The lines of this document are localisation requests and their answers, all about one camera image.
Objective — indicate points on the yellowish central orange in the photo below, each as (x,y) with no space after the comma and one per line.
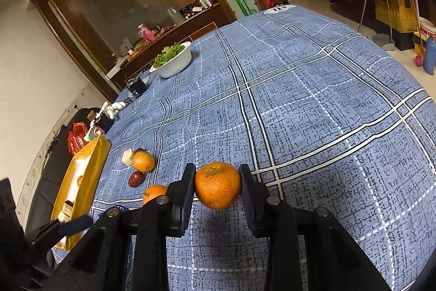
(143,162)

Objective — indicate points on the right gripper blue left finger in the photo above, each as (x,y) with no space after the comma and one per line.
(183,197)

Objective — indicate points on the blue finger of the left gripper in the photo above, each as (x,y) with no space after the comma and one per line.
(78,225)

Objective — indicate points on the red plastic bag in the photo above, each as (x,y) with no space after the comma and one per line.
(75,140)

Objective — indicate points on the wooden counter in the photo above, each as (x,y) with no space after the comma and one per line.
(190,30)

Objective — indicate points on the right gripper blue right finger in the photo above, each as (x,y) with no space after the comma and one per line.
(254,195)

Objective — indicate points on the peeled cane piece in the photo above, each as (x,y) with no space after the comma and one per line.
(65,213)
(127,157)

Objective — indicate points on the green leafy vegetables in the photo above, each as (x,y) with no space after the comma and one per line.
(167,54)

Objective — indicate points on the black and pink clutter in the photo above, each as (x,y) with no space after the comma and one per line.
(101,123)

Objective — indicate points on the yellow foam-lined box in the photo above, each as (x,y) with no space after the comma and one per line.
(89,162)

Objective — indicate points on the large orange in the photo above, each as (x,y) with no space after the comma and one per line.
(153,192)

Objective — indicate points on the white glove on table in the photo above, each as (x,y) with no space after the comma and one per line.
(112,110)

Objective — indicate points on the red date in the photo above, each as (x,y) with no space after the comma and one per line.
(138,150)
(136,179)

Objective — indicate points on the orange tangerine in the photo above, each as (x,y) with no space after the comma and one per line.
(79,180)

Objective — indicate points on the black sofa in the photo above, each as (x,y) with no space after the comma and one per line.
(58,160)

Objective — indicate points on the blue plaid tablecloth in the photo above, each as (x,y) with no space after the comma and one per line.
(319,113)

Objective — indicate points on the white bowl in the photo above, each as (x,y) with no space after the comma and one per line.
(175,65)

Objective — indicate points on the pink bottle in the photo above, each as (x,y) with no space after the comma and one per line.
(146,34)

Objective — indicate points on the glass jar on counter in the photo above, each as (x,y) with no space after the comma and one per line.
(175,15)

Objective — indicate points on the small black box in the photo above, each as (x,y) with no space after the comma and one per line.
(136,86)

